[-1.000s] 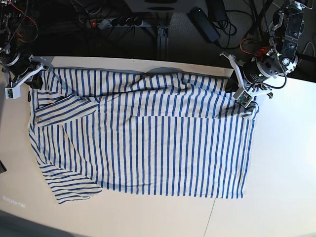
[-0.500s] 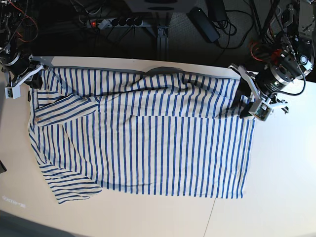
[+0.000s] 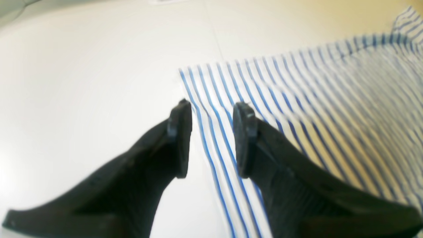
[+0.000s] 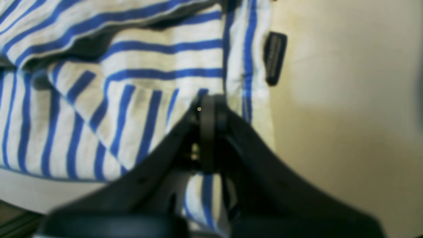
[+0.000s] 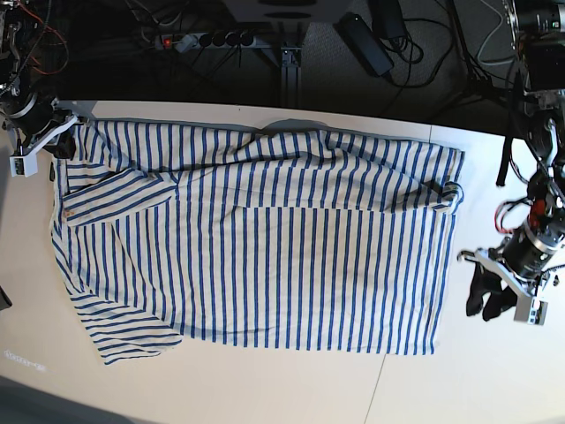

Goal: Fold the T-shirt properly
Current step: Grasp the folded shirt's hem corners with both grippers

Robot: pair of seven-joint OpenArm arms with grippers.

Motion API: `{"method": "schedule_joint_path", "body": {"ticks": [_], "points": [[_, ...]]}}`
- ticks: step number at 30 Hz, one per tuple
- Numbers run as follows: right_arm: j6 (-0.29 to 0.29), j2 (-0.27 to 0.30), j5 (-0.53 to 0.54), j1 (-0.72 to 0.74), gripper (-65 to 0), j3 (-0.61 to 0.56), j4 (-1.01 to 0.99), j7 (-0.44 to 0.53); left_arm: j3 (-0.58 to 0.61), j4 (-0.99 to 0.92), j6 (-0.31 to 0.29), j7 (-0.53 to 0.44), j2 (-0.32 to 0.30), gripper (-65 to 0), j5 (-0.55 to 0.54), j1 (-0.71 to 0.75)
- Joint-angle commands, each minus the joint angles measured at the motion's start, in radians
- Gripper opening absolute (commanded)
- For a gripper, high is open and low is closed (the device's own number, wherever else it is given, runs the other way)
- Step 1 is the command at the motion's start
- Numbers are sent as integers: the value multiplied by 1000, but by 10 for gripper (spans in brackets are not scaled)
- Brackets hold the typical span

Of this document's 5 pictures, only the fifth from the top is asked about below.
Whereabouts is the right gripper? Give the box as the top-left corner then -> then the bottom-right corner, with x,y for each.
6,95 -> 82,159

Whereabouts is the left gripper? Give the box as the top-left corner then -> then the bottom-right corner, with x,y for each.
457,221 -> 564,322

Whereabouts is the blue white striped T-shirt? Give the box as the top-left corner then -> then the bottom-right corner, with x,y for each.
51,120 -> 464,364

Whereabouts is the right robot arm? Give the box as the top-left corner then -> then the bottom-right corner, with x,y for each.
1,1 -> 72,153

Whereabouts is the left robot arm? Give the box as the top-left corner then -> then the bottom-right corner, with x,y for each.
457,1 -> 564,325

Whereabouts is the black power strip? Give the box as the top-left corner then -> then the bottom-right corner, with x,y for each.
153,31 -> 260,53

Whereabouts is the dark object at left edge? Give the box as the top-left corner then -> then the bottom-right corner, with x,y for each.
0,287 -> 12,311

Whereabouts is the black tripod stand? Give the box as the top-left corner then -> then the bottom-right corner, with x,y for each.
445,0 -> 522,117

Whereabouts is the black power adapter brick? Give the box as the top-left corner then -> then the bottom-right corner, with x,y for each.
335,12 -> 394,78

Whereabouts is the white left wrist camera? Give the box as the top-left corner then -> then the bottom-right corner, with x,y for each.
514,297 -> 548,326

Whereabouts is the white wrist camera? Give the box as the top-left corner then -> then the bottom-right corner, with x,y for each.
514,297 -> 548,326
9,155 -> 38,178

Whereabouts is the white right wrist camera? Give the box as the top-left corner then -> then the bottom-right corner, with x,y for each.
9,155 -> 38,178

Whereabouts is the aluminium frame post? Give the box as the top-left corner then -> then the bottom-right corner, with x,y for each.
277,21 -> 303,109

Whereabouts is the white cable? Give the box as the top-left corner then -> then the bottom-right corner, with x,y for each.
476,0 -> 522,67

